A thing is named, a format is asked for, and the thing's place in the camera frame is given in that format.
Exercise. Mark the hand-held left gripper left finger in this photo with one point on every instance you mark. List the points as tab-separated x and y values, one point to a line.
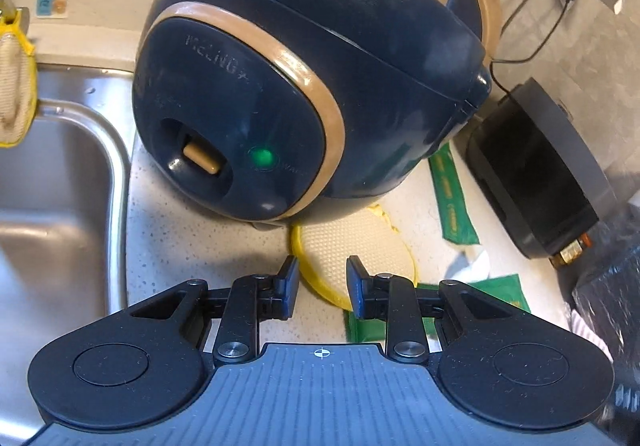
289	288

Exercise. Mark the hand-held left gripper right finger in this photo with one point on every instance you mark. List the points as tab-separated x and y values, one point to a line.
357	291

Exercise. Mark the yellow-rimmed round mat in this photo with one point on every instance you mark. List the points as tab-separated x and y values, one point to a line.
345	241

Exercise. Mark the white crumpled tissue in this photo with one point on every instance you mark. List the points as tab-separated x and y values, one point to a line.
470	266

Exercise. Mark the green strip wrapper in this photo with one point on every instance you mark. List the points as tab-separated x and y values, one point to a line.
452	196

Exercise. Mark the black countertop appliance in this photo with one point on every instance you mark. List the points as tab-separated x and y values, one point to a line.
535	176

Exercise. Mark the stainless steel sink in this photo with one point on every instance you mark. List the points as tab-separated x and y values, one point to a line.
60	206

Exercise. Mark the dark blue rice cooker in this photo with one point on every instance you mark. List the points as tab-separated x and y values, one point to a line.
300	26

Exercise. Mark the yellow-edged dish sponge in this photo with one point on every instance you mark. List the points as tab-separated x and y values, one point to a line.
15	81

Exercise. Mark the blue sticker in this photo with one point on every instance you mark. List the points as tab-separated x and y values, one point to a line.
51	5

